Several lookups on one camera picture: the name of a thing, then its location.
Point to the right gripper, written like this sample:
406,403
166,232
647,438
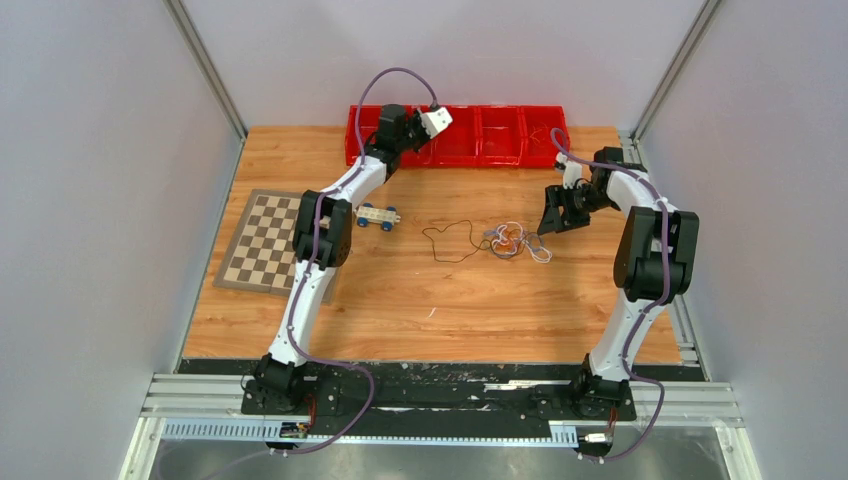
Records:
556,197

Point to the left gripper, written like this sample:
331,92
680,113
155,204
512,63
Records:
417,121

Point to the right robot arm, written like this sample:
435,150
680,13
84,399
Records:
654,263

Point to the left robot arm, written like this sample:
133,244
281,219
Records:
322,242

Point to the red bin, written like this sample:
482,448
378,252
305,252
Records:
539,120
457,146
501,136
409,159
362,123

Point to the white toy car blue wheels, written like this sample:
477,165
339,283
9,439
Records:
366,214

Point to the checkered chessboard mat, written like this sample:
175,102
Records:
259,257

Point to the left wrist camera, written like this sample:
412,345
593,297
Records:
436,121

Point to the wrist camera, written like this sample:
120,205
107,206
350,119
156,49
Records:
570,170
436,121

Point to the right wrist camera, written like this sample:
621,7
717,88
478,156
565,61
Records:
570,170

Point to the right aluminium frame post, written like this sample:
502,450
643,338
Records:
692,38

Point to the aluminium frame post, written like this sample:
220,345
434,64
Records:
190,34
692,38

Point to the left aluminium frame post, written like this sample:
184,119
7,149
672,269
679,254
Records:
190,34

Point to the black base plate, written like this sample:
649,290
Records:
454,400

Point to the aluminium front rail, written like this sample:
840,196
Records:
204,407

